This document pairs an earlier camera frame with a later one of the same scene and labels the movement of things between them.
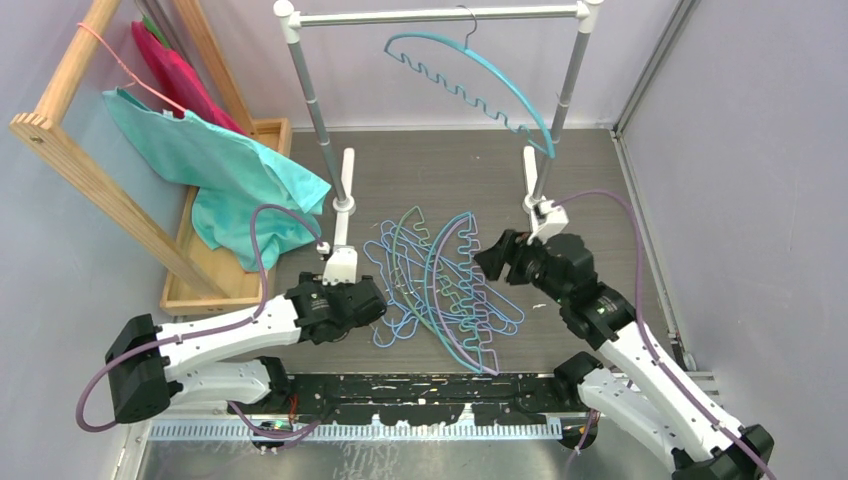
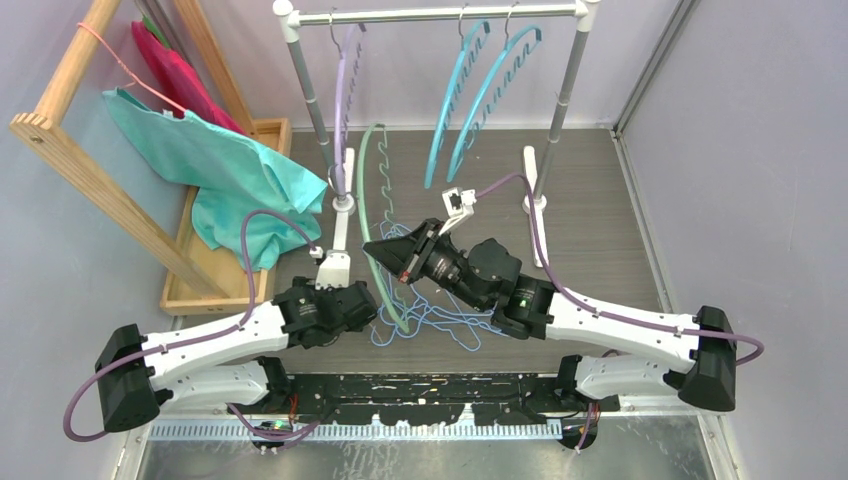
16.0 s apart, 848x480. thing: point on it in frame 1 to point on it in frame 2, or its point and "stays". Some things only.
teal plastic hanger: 551,154 to 494,85
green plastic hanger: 419,278 to 363,221
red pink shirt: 186,88 stays
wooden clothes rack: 197,282 stays
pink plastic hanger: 136,81 stays
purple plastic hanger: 459,295 to 349,56
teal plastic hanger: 426,295 to 470,47
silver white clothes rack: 581,17 stays
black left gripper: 317,279 stays
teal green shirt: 234,175 stays
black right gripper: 510,249 to 396,253
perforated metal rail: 355,431 stays
